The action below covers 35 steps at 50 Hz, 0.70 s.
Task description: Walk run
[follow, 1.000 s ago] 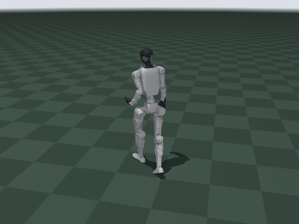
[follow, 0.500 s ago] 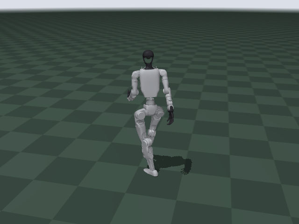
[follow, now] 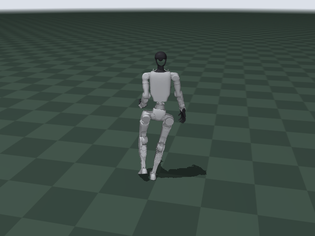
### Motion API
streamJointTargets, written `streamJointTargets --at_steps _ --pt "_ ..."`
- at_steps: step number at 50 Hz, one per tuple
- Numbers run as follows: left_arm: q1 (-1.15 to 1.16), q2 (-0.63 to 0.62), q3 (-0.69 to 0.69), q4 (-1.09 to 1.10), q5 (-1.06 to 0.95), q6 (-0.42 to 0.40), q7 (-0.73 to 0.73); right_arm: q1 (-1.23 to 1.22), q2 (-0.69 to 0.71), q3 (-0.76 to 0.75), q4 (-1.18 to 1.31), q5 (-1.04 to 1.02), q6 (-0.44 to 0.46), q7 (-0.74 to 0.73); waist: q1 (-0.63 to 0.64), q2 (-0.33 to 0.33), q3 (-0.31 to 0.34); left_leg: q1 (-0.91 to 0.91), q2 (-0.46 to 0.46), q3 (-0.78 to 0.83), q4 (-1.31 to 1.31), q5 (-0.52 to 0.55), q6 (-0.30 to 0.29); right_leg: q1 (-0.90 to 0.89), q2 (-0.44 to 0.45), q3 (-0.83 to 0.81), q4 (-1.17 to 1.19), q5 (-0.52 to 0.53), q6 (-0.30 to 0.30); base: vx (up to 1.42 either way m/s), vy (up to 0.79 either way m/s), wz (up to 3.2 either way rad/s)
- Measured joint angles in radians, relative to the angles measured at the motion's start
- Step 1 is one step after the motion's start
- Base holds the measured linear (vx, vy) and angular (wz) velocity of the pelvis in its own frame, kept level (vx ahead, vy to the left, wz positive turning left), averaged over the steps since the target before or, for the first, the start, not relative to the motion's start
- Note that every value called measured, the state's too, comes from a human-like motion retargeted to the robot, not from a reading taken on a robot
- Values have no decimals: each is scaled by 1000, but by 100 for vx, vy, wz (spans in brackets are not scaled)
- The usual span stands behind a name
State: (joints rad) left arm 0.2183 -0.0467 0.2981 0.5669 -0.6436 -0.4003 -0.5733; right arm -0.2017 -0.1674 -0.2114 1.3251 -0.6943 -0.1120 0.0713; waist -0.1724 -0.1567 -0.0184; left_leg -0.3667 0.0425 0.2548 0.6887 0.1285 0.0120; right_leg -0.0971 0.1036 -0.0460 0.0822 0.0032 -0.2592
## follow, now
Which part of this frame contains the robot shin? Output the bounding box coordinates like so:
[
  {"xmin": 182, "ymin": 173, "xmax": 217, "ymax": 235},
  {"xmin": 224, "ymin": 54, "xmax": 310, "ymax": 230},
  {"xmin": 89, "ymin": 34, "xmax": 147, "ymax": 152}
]
[
  {"xmin": 152, "ymin": 144, "xmax": 165, "ymax": 174},
  {"xmin": 138, "ymin": 136, "xmax": 147, "ymax": 169}
]

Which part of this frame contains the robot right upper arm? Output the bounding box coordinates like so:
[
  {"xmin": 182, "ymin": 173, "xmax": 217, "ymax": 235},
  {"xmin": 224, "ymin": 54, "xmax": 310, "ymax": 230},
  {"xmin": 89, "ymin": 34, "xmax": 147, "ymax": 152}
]
[{"xmin": 170, "ymin": 72, "xmax": 181, "ymax": 97}]

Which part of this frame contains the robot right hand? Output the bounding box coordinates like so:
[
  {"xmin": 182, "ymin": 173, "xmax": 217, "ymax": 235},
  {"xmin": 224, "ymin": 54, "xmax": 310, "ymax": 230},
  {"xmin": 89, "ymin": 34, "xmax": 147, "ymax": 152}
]
[{"xmin": 178, "ymin": 108, "xmax": 186, "ymax": 123}]

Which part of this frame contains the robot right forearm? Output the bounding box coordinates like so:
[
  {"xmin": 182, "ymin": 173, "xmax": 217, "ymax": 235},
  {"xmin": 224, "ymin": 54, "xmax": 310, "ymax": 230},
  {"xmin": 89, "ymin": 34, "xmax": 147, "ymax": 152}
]
[{"xmin": 177, "ymin": 91, "xmax": 186, "ymax": 112}]

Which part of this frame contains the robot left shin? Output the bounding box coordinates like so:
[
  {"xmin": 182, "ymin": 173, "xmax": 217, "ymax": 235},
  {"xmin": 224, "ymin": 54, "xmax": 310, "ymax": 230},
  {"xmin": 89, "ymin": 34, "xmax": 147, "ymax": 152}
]
[{"xmin": 138, "ymin": 136, "xmax": 147, "ymax": 169}]

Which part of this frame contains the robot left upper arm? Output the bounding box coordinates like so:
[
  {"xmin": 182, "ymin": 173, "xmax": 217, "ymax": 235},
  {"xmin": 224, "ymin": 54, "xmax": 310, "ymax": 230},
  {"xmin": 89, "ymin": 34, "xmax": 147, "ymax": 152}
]
[{"xmin": 142, "ymin": 72, "xmax": 151, "ymax": 99}]

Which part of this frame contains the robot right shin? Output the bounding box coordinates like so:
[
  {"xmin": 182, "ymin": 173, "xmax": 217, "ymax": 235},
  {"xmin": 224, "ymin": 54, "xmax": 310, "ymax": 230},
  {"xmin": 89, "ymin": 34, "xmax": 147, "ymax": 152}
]
[{"xmin": 152, "ymin": 144, "xmax": 165, "ymax": 174}]

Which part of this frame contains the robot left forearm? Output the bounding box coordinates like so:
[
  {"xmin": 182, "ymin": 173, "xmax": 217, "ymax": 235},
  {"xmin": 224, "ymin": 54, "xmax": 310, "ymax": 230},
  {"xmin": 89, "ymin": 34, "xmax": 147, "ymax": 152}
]
[{"xmin": 139, "ymin": 93, "xmax": 148, "ymax": 108}]

